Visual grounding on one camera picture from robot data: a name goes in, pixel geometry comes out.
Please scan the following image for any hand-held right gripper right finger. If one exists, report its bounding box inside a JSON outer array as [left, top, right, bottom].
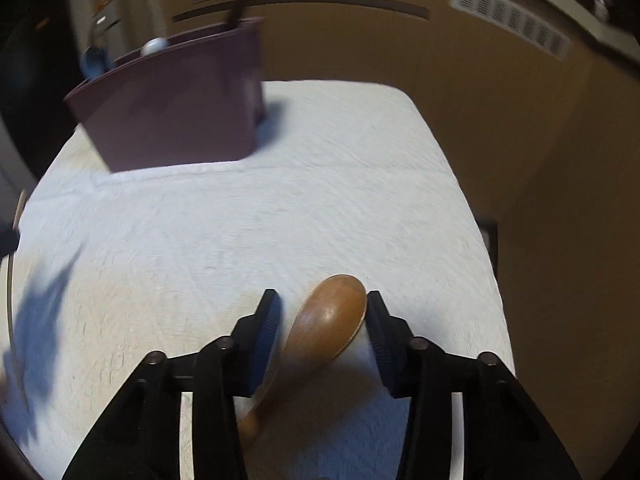
[[366, 290, 581, 480]]

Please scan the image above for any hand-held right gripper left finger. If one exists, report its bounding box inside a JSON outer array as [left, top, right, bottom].
[[62, 288, 285, 480]]

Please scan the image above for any brown wooden spoon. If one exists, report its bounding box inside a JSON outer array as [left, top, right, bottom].
[[237, 274, 368, 443]]

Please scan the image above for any blue-grey plastic spoon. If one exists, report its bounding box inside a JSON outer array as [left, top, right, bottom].
[[80, 46, 113, 81]]

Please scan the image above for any purple plastic utensil holder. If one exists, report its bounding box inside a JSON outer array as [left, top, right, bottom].
[[65, 16, 268, 173]]

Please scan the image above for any large spoon black handle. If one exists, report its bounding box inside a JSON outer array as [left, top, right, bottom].
[[227, 0, 257, 28]]

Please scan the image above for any white textured towel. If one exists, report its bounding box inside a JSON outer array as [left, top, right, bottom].
[[0, 79, 516, 480]]

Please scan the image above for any black door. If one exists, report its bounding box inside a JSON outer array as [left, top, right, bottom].
[[0, 0, 76, 86]]

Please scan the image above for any short white vent grille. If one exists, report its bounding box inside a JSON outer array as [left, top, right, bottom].
[[449, 0, 572, 60]]

